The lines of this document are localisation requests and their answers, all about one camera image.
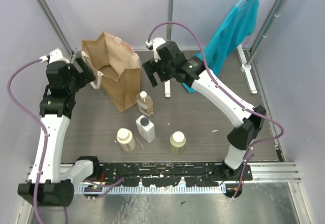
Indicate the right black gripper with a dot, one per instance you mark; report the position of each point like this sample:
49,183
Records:
150,66

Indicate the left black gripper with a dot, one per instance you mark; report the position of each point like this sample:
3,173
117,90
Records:
80,71

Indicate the brown canvas bag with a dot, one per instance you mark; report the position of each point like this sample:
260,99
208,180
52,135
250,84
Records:
120,67

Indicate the clear amber liquid bottle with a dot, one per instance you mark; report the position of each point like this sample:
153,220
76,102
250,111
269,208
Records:
145,104

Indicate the white square bottle black cap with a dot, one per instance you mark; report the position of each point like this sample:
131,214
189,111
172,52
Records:
146,128

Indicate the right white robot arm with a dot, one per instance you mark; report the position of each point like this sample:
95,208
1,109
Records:
240,113

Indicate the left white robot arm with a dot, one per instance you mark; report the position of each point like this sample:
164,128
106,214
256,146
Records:
46,185

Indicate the beige round bottle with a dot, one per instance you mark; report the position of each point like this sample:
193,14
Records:
125,139

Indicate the yellow-green round bottle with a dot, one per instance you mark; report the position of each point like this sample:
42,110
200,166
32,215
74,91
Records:
177,142

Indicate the teal hanging shirt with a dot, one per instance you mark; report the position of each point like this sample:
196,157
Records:
239,23

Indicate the metal clothes rack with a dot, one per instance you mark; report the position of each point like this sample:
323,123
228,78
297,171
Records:
246,66

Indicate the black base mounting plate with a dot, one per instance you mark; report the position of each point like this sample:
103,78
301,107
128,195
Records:
163,174

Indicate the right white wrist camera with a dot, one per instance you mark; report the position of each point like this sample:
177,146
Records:
154,43

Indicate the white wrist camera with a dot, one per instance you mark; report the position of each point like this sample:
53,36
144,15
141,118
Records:
154,43
54,56

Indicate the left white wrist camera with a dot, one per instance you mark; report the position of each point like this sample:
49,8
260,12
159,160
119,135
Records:
54,56

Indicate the aluminium frame post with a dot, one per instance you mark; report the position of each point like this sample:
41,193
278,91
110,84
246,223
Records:
53,22

